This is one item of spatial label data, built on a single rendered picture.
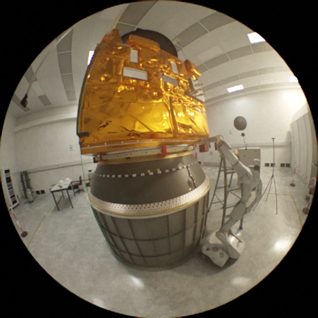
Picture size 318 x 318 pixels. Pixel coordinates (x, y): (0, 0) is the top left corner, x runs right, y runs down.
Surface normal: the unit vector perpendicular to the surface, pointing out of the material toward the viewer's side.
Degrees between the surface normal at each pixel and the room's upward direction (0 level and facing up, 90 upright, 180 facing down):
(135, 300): 0
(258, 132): 90
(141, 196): 62
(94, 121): 91
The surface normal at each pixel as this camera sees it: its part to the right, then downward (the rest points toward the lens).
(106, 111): 0.55, -0.04
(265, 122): -0.81, 0.13
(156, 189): 0.15, -0.41
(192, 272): -0.11, -0.99
